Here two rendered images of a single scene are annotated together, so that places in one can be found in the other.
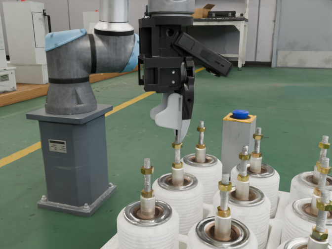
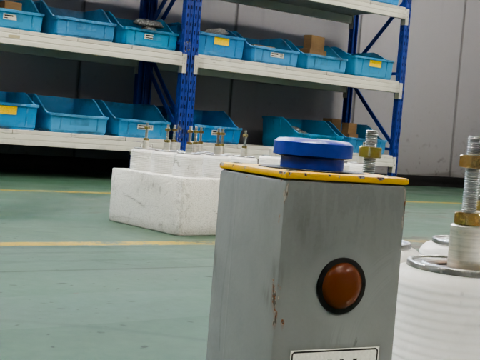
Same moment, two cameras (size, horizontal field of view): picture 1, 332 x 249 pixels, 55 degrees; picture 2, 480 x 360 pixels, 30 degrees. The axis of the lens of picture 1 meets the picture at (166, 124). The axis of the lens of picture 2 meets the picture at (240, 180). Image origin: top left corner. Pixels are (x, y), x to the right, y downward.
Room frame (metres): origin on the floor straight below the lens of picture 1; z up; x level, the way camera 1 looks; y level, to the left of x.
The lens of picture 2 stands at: (1.16, 0.05, 0.33)
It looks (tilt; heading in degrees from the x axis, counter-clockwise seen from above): 3 degrees down; 217
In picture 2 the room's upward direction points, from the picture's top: 4 degrees clockwise
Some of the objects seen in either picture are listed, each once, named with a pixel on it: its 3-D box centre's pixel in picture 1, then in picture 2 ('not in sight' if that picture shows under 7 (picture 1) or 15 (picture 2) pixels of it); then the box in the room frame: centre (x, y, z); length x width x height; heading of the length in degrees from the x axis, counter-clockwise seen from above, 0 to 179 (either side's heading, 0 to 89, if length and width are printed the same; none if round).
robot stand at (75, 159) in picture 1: (75, 155); not in sight; (0.93, 0.29, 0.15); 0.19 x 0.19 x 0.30; 72
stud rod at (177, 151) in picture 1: (177, 155); not in sight; (0.54, -0.02, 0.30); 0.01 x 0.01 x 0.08
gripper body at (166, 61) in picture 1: (166, 55); not in sight; (0.54, 0.00, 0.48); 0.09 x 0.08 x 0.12; 104
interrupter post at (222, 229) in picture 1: (223, 224); not in sight; (0.38, -0.08, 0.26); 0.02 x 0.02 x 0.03
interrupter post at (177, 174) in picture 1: (177, 175); not in sight; (0.54, -0.02, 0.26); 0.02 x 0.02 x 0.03
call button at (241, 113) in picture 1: (240, 114); (312, 158); (0.78, -0.19, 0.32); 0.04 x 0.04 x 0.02
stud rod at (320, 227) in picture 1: (321, 219); not in sight; (0.33, -0.18, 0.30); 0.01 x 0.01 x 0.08
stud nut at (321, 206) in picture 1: (323, 204); not in sight; (0.33, -0.18, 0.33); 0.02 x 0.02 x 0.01; 69
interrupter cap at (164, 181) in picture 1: (177, 181); not in sight; (0.54, -0.02, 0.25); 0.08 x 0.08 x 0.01
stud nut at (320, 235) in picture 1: (319, 232); not in sight; (0.33, -0.18, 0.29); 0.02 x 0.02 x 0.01; 69
